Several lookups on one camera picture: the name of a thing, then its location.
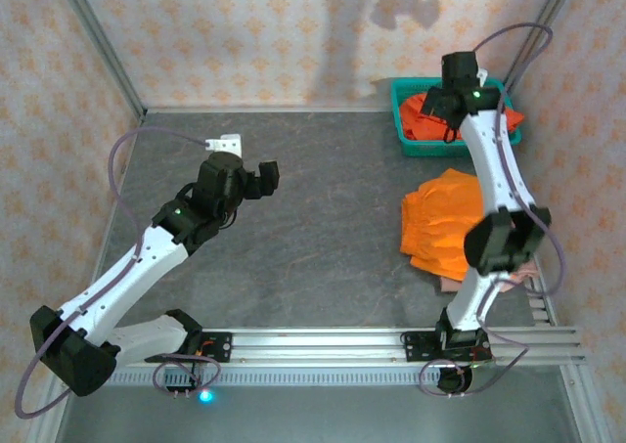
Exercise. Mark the red-orange mesh shorts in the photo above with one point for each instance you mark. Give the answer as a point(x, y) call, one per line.
point(413, 120)

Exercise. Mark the bright orange smooth shorts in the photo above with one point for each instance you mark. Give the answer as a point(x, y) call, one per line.
point(440, 218)

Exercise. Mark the pink shorts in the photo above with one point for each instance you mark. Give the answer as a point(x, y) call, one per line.
point(449, 286)

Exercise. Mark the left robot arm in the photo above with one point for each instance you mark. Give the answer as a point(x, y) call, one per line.
point(122, 277)

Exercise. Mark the teal plastic basket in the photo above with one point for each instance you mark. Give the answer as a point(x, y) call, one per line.
point(430, 148)

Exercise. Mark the black connector block with light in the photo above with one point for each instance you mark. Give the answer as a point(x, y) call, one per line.
point(178, 391)

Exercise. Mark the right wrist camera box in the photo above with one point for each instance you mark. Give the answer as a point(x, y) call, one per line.
point(483, 77)

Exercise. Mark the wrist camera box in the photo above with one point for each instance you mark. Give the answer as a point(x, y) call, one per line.
point(227, 145)
point(483, 77)

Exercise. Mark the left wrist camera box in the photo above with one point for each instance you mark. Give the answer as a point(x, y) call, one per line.
point(227, 145)

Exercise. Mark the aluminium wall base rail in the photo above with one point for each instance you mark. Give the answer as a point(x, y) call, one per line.
point(269, 109)

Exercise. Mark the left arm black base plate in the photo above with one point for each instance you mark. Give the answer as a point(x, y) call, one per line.
point(220, 347)

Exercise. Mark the aluminium mounting rail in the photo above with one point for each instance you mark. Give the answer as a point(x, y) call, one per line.
point(318, 345)

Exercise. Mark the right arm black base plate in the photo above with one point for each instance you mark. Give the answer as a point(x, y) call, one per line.
point(415, 347)

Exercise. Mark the aluminium table side rail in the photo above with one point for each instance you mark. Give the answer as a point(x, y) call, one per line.
point(543, 311)

